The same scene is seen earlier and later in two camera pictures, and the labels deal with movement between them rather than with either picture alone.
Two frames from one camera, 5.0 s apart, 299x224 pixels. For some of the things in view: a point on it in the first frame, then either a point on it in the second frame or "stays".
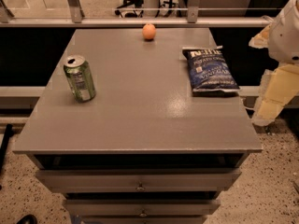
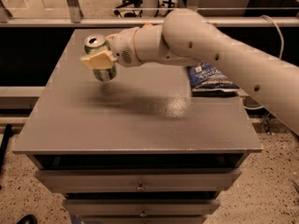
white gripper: [285, 39] → [123, 48]
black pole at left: [7, 133] stays
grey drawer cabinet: [146, 149] stays
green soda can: [80, 78] → [96, 44]
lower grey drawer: [141, 207] stays
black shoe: [27, 219] stays
